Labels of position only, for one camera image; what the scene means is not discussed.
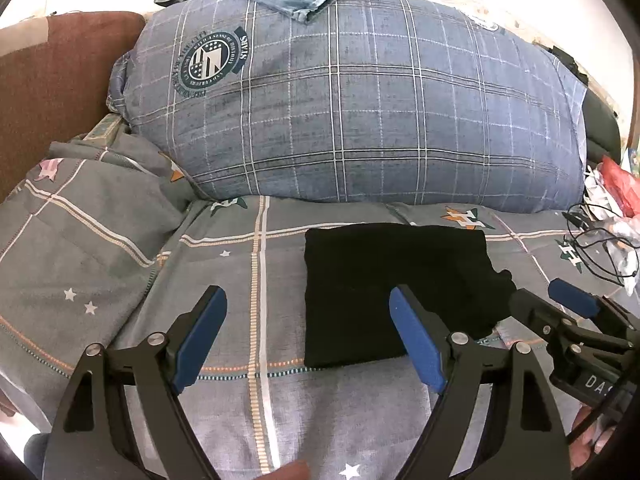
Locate blue plaid pillow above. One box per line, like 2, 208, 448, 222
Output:
107, 0, 586, 212

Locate brown headboard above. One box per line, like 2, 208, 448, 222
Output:
1, 11, 145, 197

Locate grey patterned bed sheet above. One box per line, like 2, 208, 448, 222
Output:
0, 114, 640, 480

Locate black pants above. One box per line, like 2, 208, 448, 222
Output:
302, 221, 519, 370

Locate red plastic bag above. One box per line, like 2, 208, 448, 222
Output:
598, 155, 640, 218

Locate right hand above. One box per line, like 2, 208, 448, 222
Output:
568, 416, 616, 470

